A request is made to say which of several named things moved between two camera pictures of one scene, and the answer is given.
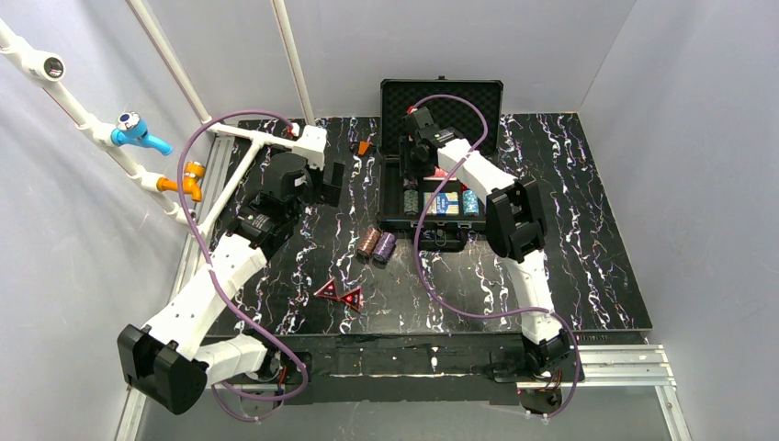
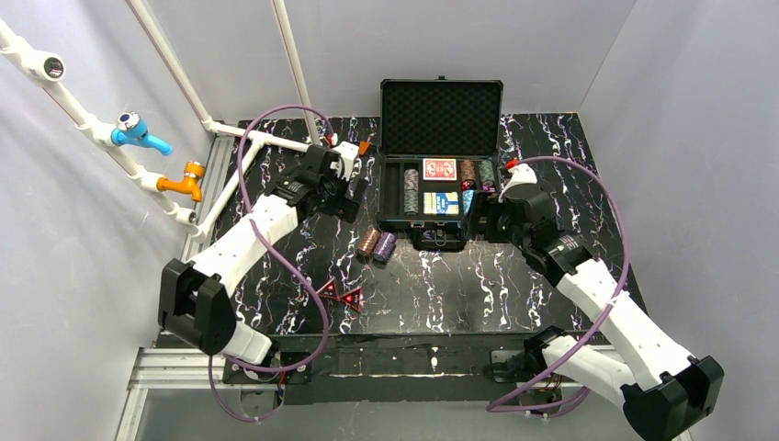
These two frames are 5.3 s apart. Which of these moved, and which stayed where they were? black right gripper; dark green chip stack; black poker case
Moved: black right gripper
Stayed: black poker case; dark green chip stack
